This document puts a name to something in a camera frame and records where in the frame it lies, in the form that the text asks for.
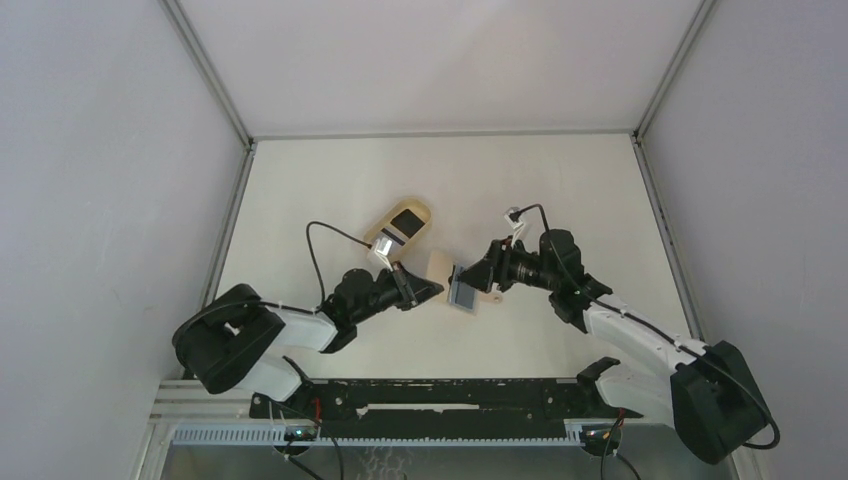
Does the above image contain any blue grey credit card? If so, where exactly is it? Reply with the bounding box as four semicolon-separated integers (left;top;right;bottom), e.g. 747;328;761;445
447;264;477;314

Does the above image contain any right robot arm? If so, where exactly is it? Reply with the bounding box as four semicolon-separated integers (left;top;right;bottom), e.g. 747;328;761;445
453;229;780;464

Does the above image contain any beige leather card holder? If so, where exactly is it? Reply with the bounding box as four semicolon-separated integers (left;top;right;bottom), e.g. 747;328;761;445
426;250;503;307

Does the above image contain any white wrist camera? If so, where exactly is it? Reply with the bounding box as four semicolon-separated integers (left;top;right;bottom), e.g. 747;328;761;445
504;207;527;244
367;234;404;269

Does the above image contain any black card in tray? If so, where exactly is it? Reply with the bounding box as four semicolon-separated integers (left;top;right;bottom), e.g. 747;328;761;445
381;208;426;244

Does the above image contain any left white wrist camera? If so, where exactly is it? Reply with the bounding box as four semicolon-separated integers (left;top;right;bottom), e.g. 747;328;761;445
367;234;404;269

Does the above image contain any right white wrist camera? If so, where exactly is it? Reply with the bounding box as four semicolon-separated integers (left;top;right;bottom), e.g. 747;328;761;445
504;207;527;244

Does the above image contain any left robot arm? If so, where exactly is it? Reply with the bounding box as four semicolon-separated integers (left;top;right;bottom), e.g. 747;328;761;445
171;263;444;417

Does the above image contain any beige oval tray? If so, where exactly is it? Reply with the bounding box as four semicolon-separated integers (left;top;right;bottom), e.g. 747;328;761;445
362;197;432;261

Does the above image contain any black camera cable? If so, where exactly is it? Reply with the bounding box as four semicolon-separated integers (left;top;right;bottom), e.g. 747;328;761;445
173;221;376;352
516;203;782;452

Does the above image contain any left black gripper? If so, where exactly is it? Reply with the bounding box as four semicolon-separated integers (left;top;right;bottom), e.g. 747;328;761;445
351;260;442;325

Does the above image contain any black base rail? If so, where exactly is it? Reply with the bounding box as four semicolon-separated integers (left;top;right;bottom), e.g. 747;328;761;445
249;357;620;442

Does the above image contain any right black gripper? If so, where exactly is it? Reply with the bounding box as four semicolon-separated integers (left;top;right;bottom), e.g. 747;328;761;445
455;235;559;293

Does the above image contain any left black camera cable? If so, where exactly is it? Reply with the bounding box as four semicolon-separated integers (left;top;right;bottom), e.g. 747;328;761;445
173;221;376;352

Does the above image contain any right black camera cable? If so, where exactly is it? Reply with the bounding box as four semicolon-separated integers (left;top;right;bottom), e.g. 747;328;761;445
516;203;782;452

